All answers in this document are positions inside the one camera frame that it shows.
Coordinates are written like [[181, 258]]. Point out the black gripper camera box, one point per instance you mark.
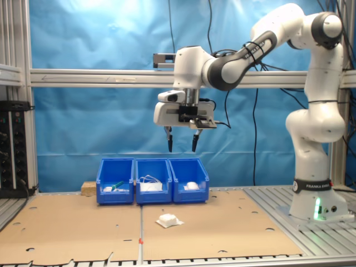
[[187, 114]]

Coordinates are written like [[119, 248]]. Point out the horizontal aluminium beam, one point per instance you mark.
[[83, 78]]

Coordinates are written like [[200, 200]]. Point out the wooden block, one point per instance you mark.
[[88, 188]]

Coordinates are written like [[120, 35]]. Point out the cotton packet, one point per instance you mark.
[[168, 220], [192, 185]]

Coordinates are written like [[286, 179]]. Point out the blue bin with cotton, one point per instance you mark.
[[190, 197]]

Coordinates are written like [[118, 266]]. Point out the green printed packet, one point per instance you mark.
[[118, 183]]

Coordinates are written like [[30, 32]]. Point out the black equipment rack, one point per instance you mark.
[[11, 150]]

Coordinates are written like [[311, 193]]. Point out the aluminium frame post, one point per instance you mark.
[[337, 164], [16, 41]]

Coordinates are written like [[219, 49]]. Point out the white flat packet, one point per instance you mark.
[[107, 189]]

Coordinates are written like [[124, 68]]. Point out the blue bin with masks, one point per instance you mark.
[[153, 197]]

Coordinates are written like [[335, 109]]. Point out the blue bin with packets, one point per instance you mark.
[[114, 197]]

